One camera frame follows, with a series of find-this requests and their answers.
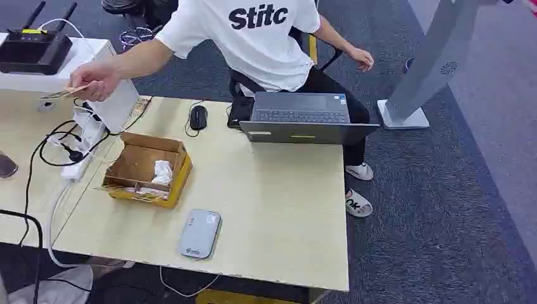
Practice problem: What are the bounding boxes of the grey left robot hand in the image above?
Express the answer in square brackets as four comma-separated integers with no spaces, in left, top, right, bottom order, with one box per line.
[0,151,19,180]

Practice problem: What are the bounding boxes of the person's right hand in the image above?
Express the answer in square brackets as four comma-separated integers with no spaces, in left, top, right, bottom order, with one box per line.
[69,61,122,103]

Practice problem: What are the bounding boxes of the person's left hand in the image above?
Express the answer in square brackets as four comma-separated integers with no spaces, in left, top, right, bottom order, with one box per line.
[348,47,376,73]

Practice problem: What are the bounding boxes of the tan card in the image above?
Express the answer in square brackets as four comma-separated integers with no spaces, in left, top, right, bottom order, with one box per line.
[39,84,96,101]

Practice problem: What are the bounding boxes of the white cabinet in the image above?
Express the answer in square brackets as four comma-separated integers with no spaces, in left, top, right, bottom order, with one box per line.
[0,33,140,134]

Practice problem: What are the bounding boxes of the grey floor stand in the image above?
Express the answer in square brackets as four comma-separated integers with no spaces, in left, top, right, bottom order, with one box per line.
[376,0,515,130]

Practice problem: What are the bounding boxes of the black router with antennas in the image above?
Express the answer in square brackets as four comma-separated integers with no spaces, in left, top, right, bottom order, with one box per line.
[0,1,79,77]

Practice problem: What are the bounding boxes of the white power strip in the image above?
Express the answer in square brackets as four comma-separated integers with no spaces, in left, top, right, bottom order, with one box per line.
[47,105,111,182]

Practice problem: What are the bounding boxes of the cardboard box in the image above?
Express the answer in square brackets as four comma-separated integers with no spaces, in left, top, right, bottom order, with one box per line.
[101,132,194,210]

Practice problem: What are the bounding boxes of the dark grey laptop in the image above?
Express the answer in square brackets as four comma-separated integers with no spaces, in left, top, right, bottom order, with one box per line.
[239,91,381,146]

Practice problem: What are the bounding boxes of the black computer mouse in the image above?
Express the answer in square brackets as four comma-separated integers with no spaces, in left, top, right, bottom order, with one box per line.
[189,104,208,131]

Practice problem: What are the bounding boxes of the person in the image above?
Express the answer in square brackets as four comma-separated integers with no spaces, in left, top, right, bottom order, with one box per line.
[154,0,376,168]

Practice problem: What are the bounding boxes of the crumpled white paper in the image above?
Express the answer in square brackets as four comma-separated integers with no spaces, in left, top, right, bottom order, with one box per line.
[151,160,174,186]

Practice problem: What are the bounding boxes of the plain white slipper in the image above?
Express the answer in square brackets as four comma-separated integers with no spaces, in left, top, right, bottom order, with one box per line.
[344,162,375,182]

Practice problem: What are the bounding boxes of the white plastic bag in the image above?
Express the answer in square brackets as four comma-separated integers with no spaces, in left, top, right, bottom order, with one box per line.
[8,264,94,304]

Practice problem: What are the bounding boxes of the white slipper with print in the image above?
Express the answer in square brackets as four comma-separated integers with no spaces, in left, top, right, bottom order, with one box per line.
[344,189,374,218]

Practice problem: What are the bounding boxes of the grey card reader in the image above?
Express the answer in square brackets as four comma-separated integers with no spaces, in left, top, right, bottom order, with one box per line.
[178,209,222,260]

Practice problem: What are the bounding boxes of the yellow box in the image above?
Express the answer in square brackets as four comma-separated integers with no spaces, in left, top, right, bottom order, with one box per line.
[194,288,312,304]

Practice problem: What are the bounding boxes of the long black cable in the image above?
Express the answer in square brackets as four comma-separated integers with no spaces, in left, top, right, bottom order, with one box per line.
[18,119,112,248]

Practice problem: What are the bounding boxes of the thin black cable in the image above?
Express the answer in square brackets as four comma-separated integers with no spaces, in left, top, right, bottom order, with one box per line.
[110,96,153,136]

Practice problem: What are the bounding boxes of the coiled cable bundle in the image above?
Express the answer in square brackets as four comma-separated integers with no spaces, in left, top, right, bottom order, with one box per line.
[119,25,163,48]

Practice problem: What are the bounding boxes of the white router cable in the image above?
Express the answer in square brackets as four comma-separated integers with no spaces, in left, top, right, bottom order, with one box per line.
[37,18,92,48]

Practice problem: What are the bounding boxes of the thick white cable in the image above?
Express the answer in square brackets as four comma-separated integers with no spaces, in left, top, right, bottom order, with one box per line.
[47,180,91,269]

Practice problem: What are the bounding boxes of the thick black cable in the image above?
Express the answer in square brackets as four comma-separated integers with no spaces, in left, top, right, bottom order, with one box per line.
[0,208,45,304]

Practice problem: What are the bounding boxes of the black mouse cable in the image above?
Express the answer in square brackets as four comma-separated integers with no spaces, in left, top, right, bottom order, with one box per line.
[184,99,206,139]

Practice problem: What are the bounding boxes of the thin white cable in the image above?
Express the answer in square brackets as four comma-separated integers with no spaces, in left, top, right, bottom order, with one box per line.
[159,265,221,299]

